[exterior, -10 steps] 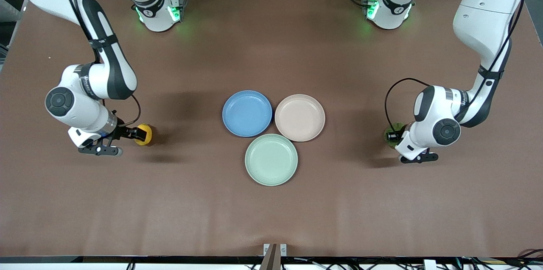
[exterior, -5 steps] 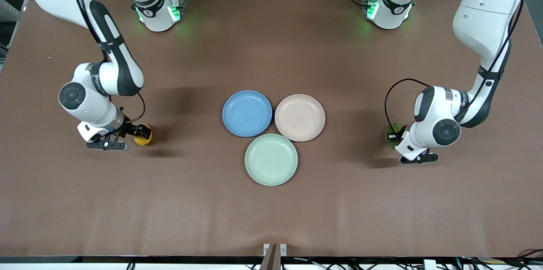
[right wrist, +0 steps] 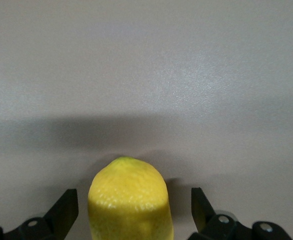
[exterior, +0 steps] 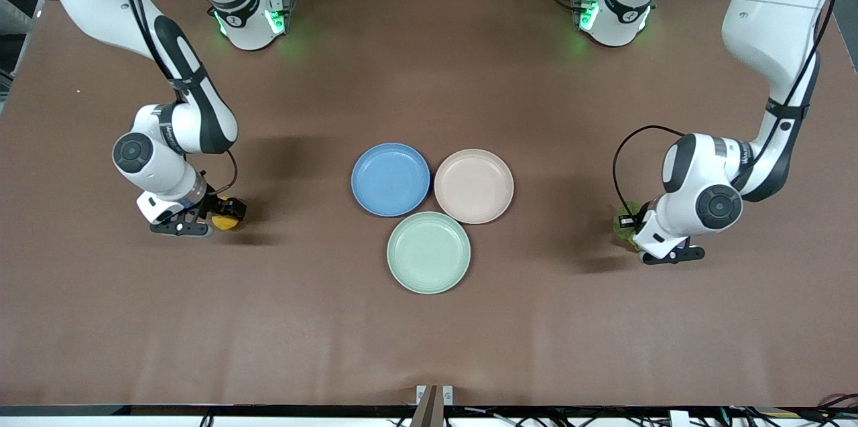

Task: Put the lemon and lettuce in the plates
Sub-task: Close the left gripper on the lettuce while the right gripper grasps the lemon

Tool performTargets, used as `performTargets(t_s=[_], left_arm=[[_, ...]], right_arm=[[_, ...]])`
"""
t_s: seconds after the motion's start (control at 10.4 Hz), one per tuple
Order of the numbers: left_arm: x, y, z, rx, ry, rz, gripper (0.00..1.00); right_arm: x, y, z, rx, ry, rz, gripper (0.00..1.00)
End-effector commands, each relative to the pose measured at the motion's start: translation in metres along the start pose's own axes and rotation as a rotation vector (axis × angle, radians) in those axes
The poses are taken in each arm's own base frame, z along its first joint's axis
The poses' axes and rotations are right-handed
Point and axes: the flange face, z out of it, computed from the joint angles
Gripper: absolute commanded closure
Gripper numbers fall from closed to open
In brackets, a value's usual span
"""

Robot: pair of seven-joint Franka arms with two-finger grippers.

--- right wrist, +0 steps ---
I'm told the yellow lemon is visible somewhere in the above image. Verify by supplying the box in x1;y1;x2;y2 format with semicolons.
87;156;175;240

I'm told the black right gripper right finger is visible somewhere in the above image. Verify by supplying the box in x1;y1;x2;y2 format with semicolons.
187;187;293;240

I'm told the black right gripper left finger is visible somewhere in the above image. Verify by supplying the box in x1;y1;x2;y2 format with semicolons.
0;188;79;240

